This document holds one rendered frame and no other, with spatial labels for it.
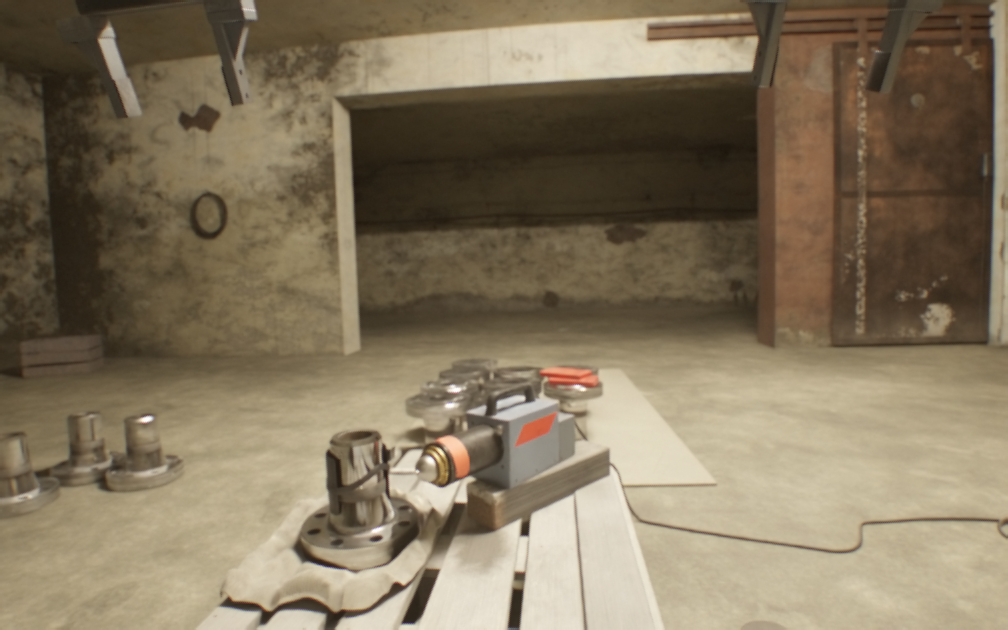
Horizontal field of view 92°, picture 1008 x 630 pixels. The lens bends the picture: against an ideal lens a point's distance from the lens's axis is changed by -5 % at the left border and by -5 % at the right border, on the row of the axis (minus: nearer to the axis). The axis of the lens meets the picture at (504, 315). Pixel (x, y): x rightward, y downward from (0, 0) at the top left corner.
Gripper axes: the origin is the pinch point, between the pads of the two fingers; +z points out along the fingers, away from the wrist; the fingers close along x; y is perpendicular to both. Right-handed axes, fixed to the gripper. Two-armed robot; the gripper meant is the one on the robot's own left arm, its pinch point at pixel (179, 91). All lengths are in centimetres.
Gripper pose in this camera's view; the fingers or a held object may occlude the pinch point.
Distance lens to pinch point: 69.6
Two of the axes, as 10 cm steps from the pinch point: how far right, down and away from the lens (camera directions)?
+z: 0.7, 8.7, 4.8
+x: -10.0, 0.7, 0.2
